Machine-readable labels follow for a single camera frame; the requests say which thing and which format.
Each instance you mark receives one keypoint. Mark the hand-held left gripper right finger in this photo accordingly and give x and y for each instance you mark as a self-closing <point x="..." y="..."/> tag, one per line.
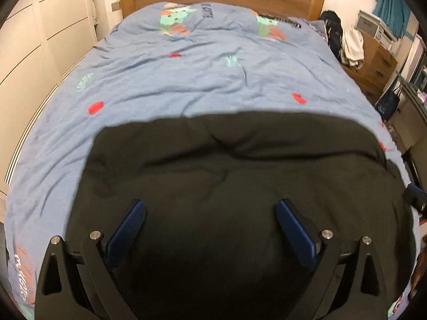
<point x="295" y="231"/>

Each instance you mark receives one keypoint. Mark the wooden dresser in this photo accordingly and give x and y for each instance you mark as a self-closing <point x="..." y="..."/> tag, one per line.
<point x="378" y="66"/>

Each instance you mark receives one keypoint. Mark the black puffer coat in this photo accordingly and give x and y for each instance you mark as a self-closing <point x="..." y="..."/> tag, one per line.
<point x="233" y="173"/>

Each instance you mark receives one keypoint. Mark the white clothes pile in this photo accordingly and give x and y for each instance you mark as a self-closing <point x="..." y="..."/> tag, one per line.
<point x="353" y="48"/>

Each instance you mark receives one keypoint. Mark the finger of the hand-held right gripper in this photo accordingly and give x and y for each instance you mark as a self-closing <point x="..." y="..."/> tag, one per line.
<point x="415" y="196"/>

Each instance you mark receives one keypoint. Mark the grey chair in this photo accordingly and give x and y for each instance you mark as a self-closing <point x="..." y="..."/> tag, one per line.
<point x="412" y="123"/>

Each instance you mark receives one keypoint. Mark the blue printed duvet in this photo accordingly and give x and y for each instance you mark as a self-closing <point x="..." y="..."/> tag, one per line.
<point x="186" y="80"/>

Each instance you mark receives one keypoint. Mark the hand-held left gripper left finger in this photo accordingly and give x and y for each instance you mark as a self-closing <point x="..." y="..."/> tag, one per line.
<point x="128" y="231"/>

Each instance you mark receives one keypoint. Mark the white wardrobe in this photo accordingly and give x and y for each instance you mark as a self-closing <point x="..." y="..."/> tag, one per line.
<point x="36" y="33"/>

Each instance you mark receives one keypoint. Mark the wall switch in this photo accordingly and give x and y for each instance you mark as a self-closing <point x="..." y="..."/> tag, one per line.
<point x="115" y="5"/>

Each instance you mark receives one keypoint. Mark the dark blue bag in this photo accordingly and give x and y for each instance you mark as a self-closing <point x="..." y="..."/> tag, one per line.
<point x="388" y="101"/>

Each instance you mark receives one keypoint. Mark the teal curtain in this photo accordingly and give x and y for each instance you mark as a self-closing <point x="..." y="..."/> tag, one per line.
<point x="392" y="6"/>

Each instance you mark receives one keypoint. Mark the grey printer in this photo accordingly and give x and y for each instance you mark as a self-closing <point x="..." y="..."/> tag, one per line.
<point x="373" y="26"/>

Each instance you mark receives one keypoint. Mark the black backpack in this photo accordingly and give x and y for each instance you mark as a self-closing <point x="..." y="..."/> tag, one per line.
<point x="333" y="33"/>

